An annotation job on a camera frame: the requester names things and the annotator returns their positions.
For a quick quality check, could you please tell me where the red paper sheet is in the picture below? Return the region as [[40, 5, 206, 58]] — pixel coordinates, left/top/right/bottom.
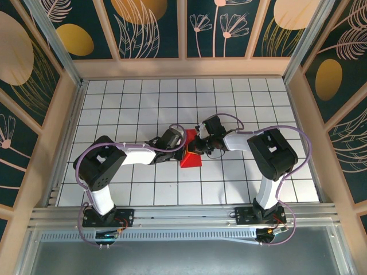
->
[[179, 128, 203, 169]]

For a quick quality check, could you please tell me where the small controller board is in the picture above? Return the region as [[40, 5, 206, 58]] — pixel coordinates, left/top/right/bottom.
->
[[94, 229, 120, 241], [256, 227, 289, 239]]

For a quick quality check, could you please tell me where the grey metal panel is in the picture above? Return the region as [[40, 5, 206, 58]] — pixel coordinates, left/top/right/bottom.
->
[[30, 239, 341, 275]]

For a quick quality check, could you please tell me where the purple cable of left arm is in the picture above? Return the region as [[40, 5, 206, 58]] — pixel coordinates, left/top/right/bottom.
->
[[75, 123, 186, 249]]

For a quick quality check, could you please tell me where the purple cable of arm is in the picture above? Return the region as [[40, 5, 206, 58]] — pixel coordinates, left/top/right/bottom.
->
[[75, 123, 186, 249], [212, 113, 313, 247]]

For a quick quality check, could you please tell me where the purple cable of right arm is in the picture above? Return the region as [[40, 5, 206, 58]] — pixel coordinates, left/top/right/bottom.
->
[[212, 113, 313, 247]]

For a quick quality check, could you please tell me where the aluminium frame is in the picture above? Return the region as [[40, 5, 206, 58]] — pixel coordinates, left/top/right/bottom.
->
[[15, 0, 355, 275]]

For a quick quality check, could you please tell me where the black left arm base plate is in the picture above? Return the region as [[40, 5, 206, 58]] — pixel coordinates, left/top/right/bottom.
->
[[82, 208, 135, 229]]

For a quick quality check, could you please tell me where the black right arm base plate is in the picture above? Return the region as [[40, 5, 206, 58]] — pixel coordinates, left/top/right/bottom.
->
[[235, 206, 287, 227]]

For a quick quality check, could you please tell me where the slotted grey cable duct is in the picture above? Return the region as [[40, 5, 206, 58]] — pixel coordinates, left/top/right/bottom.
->
[[40, 230, 259, 245]]

